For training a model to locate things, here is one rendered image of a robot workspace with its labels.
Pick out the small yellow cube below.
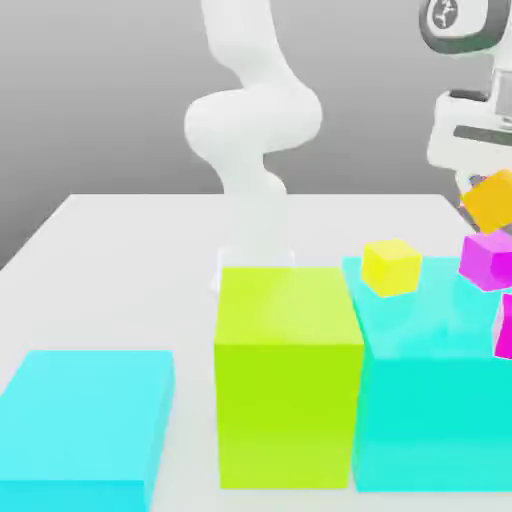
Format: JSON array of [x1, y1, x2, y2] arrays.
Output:
[[360, 238, 423, 298]]

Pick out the large cyan box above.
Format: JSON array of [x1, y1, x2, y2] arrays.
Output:
[[0, 350, 176, 512]]

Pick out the small magenta cube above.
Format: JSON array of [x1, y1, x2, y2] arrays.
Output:
[[492, 293, 512, 360], [458, 229, 512, 293]]

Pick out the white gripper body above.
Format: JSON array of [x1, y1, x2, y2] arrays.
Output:
[[426, 90, 512, 174]]

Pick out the large lime green box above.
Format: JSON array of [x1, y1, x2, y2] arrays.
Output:
[[213, 266, 365, 490]]

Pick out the large turquoise box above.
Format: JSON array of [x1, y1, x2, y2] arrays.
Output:
[[341, 256, 512, 493]]

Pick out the small orange cube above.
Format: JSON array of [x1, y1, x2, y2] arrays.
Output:
[[460, 168, 512, 236]]

